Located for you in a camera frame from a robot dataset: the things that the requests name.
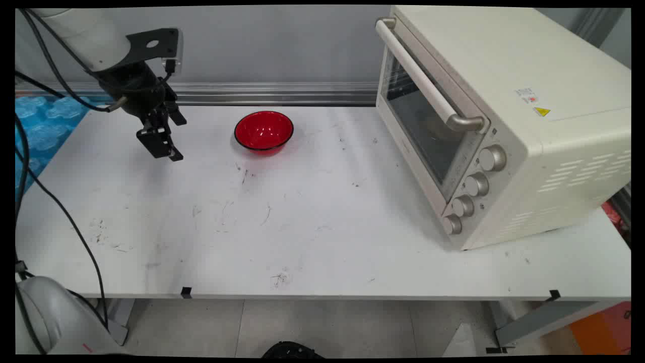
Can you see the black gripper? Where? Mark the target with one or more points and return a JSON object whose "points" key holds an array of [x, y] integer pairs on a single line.
{"points": [[133, 88]]}

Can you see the red bowl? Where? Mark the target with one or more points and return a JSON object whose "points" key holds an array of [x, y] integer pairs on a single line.
{"points": [[263, 131]]}

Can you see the blue patterned mat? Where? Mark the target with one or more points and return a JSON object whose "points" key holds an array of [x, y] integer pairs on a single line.
{"points": [[43, 128]]}

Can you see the glass oven door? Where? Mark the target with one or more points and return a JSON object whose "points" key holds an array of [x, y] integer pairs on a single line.
{"points": [[418, 121]]}

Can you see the black round floor object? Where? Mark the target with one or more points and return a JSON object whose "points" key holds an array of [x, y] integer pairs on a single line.
{"points": [[292, 350]]}

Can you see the small silver oven knob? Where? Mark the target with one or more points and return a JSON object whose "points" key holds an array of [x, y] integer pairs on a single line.
{"points": [[452, 225]]}

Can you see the large silver oven knob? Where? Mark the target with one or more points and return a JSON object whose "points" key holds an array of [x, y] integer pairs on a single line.
{"points": [[492, 158]]}

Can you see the white label sticker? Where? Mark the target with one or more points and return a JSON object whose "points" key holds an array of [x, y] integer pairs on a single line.
{"points": [[526, 95]]}

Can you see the cream toaster oven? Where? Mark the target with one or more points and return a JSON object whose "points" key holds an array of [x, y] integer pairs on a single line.
{"points": [[534, 151]]}

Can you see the yellow warning sticker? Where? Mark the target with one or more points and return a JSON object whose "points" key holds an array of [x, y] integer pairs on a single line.
{"points": [[542, 112]]}

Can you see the grey table leg with foot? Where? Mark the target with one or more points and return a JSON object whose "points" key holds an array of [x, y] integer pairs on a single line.
{"points": [[544, 320]]}

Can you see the red patterned item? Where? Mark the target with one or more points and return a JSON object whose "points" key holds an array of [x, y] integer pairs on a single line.
{"points": [[616, 217]]}

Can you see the orange box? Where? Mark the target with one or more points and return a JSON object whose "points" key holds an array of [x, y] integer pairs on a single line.
{"points": [[602, 330]]}

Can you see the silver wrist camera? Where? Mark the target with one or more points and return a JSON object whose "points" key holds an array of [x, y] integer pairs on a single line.
{"points": [[172, 63]]}

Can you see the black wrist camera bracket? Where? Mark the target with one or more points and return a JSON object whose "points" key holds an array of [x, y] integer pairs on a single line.
{"points": [[146, 48]]}

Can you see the aluminium rail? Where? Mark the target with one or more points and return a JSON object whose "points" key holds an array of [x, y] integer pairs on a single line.
{"points": [[262, 93]]}

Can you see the grey aluminium post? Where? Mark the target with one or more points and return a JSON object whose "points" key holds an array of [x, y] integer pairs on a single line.
{"points": [[597, 27]]}

